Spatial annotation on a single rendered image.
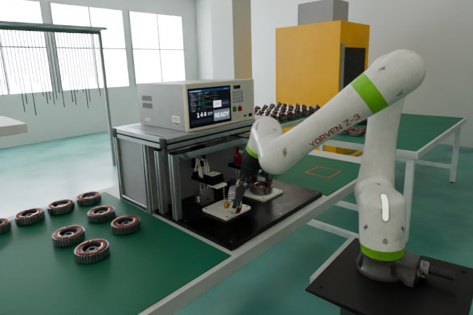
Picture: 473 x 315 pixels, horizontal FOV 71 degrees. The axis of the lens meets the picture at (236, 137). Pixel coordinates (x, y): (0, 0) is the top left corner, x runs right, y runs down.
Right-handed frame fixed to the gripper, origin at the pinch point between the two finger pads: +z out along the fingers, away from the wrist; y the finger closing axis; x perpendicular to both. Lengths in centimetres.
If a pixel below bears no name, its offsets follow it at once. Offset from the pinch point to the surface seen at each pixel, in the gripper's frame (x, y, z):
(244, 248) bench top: 7.8, 20.7, 1.3
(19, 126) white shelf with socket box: -83, 10, -6
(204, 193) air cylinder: -12.1, -10.6, 14.3
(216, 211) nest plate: -4.8, -0.1, 11.4
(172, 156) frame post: -29.5, -2.0, -7.4
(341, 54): 101, -367, 29
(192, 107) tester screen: -29.9, -22.1, -19.3
